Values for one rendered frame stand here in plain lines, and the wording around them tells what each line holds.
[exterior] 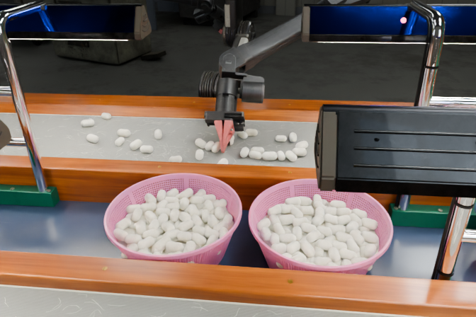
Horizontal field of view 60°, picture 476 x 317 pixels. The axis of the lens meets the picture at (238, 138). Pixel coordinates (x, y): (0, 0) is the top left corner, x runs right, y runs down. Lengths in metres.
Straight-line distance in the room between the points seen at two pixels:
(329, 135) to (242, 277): 0.37
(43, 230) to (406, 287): 0.74
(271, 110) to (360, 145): 0.89
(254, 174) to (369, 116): 0.57
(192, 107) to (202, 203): 0.46
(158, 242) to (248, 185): 0.25
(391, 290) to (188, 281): 0.31
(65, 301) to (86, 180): 0.37
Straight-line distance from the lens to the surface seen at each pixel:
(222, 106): 1.08
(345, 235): 0.82
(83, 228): 1.00
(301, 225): 0.84
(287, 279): 0.70
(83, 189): 1.06
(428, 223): 1.00
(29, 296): 0.79
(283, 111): 1.26
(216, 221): 0.84
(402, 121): 0.40
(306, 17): 0.92
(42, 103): 1.48
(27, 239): 1.01
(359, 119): 0.39
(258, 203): 0.86
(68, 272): 0.76
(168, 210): 0.88
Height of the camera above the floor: 1.26
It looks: 27 degrees down
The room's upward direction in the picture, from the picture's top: 1 degrees counter-clockwise
